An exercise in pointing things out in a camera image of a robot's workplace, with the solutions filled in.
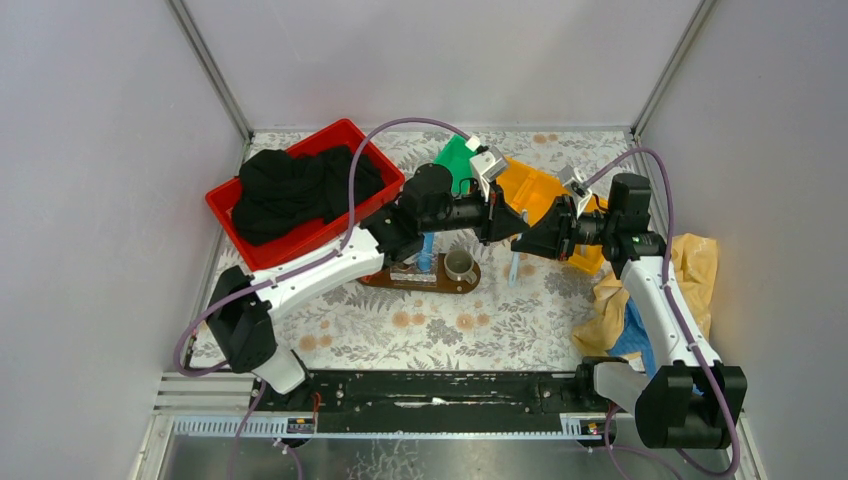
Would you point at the yellow cloth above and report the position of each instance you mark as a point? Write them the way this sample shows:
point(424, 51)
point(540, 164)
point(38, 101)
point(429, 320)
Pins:
point(695, 262)

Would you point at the grey metal cup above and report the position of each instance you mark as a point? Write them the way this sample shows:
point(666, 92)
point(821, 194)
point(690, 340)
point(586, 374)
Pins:
point(459, 266)

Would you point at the blue cloth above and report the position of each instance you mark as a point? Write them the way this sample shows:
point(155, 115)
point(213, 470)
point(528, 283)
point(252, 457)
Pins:
point(633, 341)

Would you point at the green plastic bin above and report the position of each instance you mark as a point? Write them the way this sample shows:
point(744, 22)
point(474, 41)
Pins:
point(455, 157)

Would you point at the aluminium frame post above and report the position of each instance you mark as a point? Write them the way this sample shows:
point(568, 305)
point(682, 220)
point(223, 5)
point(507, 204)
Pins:
point(203, 54)
point(691, 32)

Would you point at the black cloth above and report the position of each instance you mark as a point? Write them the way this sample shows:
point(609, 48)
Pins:
point(280, 192)

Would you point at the blue toothpaste tube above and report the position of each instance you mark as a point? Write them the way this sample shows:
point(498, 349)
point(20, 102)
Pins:
point(424, 261)

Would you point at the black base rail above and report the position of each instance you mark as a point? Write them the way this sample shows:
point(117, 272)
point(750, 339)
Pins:
point(379, 404)

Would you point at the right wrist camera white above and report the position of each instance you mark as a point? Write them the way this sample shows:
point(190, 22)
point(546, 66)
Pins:
point(574, 182)

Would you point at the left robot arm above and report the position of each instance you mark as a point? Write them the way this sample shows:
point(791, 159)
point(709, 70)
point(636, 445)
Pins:
point(244, 306)

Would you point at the right aluminium frame post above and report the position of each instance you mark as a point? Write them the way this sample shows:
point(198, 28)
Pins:
point(691, 32)

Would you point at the yellow bin with cups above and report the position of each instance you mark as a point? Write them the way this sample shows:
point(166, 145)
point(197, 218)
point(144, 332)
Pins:
point(514, 182)

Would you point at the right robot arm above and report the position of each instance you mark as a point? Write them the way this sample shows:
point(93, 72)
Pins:
point(693, 400)

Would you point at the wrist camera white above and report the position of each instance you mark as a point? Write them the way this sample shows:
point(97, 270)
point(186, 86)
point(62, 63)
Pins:
point(574, 182)
point(486, 164)

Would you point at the yellow bin with toothpaste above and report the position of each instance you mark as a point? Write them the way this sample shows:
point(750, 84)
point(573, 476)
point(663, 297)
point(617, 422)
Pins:
point(541, 192)

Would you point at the yellow bin with toothbrushes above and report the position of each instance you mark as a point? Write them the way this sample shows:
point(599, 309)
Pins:
point(589, 258)

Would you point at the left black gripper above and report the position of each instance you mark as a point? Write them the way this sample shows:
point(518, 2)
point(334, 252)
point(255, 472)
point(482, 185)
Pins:
point(493, 213)

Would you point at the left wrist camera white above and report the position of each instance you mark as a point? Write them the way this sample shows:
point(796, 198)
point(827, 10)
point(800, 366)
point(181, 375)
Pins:
point(486, 164)

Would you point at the left aluminium frame post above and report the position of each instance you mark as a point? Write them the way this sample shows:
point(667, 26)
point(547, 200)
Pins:
point(203, 54)

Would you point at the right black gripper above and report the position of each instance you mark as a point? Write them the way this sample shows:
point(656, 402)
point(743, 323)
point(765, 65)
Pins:
point(555, 236)

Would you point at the oval wooden tray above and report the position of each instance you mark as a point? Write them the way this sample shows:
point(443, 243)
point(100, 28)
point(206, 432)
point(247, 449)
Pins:
point(443, 284)

